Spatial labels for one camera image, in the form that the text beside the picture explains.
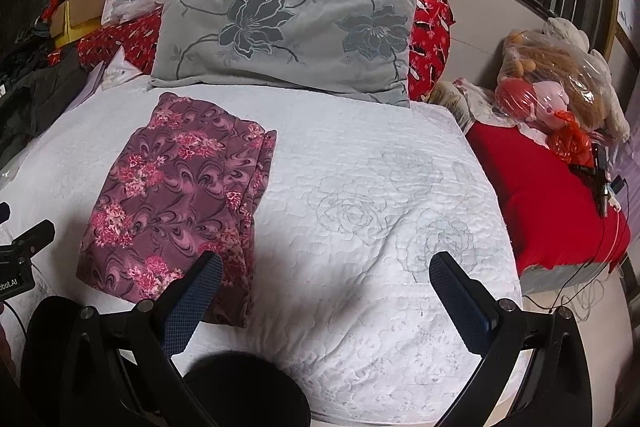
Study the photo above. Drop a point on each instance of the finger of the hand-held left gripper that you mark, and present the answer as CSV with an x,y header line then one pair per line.
x,y
3,212
36,233

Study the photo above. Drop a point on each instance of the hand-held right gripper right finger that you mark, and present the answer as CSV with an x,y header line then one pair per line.
x,y
462,302

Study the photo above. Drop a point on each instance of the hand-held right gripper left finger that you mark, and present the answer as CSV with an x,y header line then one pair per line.
x,y
200,294

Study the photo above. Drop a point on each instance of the purple floral garment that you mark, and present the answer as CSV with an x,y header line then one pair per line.
x,y
165,197

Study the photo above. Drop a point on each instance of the dark clothes heap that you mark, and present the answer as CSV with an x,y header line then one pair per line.
x,y
40,92

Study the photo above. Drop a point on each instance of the plain red cloth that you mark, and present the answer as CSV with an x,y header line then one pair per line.
x,y
540,197

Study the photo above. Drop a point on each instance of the black handheld device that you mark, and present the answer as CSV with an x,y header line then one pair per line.
x,y
602,187

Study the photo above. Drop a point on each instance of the white paper sheet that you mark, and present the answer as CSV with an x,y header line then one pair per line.
x,y
117,69

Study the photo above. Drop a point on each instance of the white quilted bed cover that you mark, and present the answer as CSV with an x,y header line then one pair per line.
x,y
350,157

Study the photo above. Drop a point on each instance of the orange plastic bag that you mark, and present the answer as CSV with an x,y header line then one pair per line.
x,y
570,139

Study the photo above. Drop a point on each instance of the pale purple sheet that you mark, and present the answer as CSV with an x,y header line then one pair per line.
x,y
631,187

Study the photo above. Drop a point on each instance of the beige frilled cushion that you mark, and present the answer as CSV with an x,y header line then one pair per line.
x,y
450,94

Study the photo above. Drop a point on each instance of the cardboard box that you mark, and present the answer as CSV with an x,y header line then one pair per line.
x,y
85,4

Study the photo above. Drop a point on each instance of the plastic bag of plush toys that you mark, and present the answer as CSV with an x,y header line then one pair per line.
x,y
550,77

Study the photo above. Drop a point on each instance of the white plastic bag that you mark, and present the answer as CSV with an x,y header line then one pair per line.
x,y
127,4

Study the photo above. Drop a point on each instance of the red printed pillow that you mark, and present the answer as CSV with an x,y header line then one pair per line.
x,y
430,37

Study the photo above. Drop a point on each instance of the grey floral pillow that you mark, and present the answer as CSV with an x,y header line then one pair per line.
x,y
290,32

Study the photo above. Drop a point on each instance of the white plush toy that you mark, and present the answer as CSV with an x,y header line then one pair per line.
x,y
570,32

